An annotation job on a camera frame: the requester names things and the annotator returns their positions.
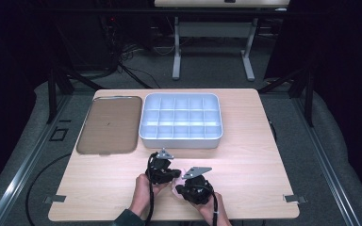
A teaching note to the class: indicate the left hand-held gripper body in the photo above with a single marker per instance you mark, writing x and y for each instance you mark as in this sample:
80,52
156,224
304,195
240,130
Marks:
158,168

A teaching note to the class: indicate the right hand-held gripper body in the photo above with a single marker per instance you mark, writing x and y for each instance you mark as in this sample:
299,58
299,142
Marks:
199,191

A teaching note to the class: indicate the person's right hand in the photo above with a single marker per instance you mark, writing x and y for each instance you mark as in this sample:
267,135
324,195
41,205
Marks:
213,213

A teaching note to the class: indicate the person's left hand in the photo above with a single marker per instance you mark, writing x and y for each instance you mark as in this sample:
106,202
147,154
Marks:
143,193

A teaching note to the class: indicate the white divided storage box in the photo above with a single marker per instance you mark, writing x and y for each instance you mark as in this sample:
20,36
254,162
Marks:
180,121

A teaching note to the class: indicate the brown translucent box lid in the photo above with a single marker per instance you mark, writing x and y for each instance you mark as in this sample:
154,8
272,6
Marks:
110,125

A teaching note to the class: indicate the grey metal table clip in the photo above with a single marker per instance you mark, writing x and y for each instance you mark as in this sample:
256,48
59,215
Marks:
293,198
56,198

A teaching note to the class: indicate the desk with white legs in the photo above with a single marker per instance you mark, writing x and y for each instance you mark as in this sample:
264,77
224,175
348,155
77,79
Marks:
213,29

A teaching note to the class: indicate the aluminium floor rail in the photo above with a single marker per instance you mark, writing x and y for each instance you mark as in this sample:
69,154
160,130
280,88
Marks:
28,163
323,157

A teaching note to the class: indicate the black metal frame strut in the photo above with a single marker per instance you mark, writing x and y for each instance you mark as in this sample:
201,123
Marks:
308,94
52,94

